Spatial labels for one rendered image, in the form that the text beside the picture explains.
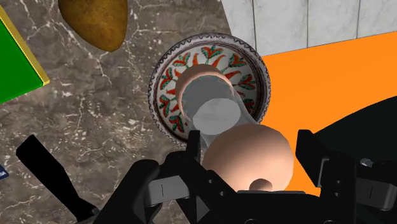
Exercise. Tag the brown potato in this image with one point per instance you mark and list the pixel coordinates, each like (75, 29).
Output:
(96, 21)

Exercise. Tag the peach and clear round vessel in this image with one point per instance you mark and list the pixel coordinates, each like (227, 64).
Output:
(248, 155)

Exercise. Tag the patterned ceramic bowl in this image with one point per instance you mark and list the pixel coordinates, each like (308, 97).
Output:
(248, 66)

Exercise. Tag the small blue flat thing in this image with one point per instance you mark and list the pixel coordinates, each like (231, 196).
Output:
(3, 172)

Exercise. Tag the green block with yellow edge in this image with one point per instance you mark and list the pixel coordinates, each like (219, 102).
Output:
(14, 68)

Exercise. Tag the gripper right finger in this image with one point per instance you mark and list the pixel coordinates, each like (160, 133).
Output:
(338, 173)

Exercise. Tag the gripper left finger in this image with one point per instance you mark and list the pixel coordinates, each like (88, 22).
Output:
(173, 198)

